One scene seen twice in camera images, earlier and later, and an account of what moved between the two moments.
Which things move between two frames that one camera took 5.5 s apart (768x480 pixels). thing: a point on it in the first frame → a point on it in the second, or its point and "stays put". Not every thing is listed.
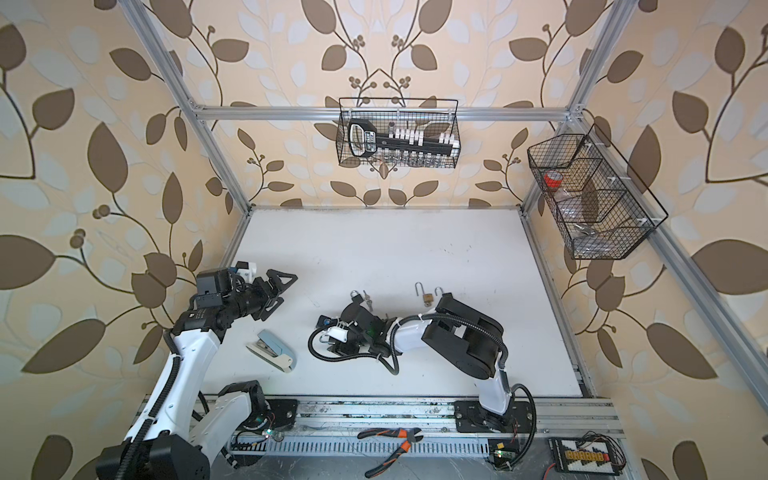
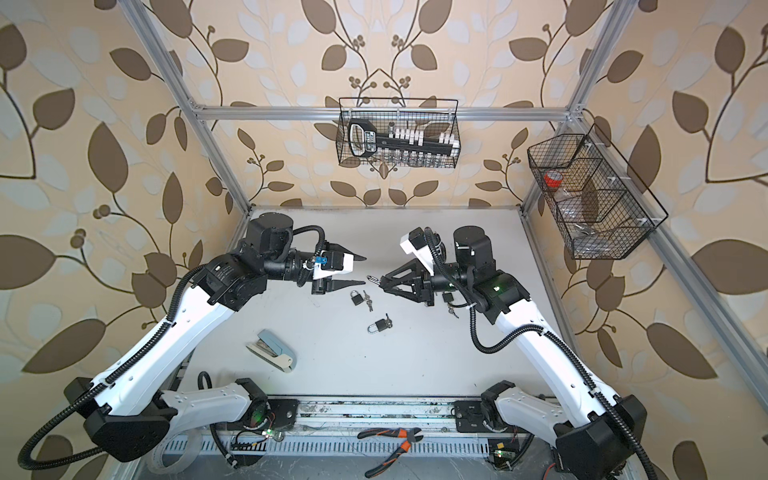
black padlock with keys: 358,298 stays put
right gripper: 345,347 → 422,291
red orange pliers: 409,435 stays put
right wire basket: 604,210 stays put
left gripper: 273,285 → 332,287
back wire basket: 393,133 stays put
